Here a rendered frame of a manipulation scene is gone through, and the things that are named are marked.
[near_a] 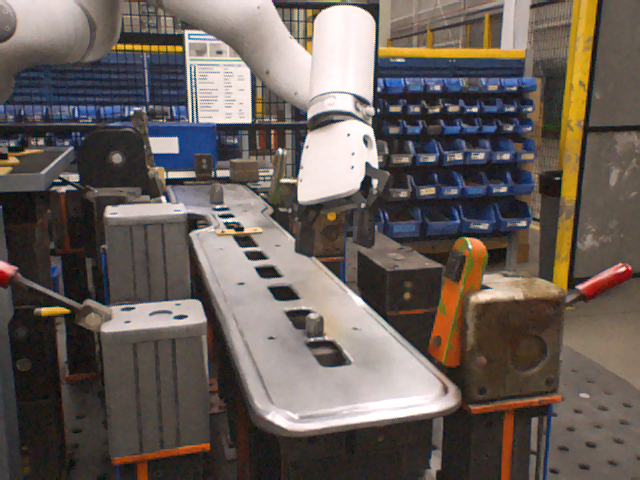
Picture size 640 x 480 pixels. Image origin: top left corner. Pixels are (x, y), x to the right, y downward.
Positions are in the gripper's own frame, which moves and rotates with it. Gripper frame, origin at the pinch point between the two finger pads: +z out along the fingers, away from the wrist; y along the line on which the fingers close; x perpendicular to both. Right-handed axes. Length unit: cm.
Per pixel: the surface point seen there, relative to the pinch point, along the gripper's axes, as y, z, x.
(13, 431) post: 19.7, 23.8, 25.4
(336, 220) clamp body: 27.7, -17.4, -34.6
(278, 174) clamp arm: 56, -37, -46
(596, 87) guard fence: 46, -168, -279
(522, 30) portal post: 139, -315, -410
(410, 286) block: -4.1, 3.5, -11.7
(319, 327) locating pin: -4.9, 11.8, 7.3
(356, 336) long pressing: -7.6, 12.4, 4.4
